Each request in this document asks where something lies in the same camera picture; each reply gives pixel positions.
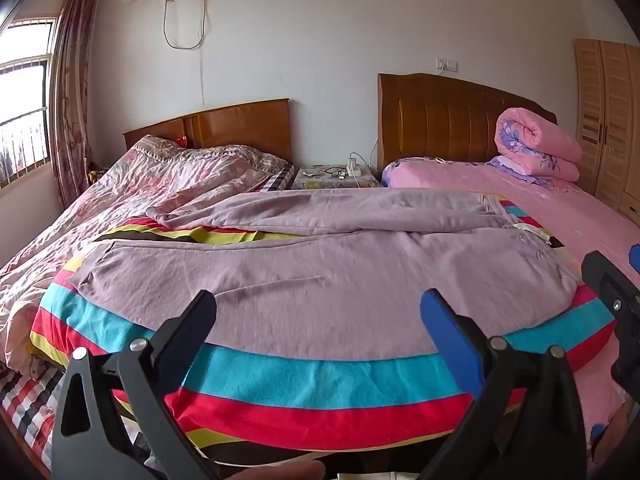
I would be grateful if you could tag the barred window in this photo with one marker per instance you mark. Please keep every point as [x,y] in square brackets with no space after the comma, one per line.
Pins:
[25,105]

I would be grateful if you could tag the small red object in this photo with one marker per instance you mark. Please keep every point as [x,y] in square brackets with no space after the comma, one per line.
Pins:
[181,141]

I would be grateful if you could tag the pink floral quilt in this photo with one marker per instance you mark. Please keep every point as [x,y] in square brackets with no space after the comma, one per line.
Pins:
[125,200]

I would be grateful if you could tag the nightstand with patterned cover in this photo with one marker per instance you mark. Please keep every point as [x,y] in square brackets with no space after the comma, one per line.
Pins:
[330,182]

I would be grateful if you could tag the striped colourful blanket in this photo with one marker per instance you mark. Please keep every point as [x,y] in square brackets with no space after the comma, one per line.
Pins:
[320,385]

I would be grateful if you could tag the rolled pink quilt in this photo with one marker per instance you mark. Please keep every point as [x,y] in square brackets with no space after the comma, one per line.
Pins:
[535,142]

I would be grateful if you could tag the white power strip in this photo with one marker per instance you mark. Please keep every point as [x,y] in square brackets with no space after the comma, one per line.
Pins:
[354,167]

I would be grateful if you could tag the ribbed wooden bed headboard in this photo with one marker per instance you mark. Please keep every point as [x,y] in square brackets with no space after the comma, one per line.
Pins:
[440,125]

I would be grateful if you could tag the pink floral curtain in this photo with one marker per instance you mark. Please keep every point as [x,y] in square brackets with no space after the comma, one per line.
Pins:
[72,90]

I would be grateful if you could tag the lilac pants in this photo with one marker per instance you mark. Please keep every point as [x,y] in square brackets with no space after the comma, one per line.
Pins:
[310,280]

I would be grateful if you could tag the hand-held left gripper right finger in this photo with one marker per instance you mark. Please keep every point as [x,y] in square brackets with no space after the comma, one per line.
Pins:
[442,325]

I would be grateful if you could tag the eyeglasses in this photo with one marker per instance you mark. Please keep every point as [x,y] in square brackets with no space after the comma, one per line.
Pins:
[330,173]

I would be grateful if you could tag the plain wooden bed headboard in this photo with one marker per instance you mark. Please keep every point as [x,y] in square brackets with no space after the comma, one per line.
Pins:
[235,125]

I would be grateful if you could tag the purple pillow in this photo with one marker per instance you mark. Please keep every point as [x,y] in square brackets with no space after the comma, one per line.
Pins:
[505,164]

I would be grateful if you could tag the pink bed sheet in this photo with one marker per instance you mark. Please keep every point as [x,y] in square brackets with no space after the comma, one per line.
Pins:
[555,200]

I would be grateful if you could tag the white wall socket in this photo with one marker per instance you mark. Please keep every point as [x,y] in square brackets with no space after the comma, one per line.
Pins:
[446,64]

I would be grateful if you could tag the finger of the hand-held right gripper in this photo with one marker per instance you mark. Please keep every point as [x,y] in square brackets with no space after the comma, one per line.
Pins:
[602,275]
[635,255]

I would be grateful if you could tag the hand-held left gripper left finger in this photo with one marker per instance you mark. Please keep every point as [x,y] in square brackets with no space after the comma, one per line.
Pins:
[197,312]

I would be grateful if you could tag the light wooden wardrobe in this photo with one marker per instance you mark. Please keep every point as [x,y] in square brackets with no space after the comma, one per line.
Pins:
[607,120]

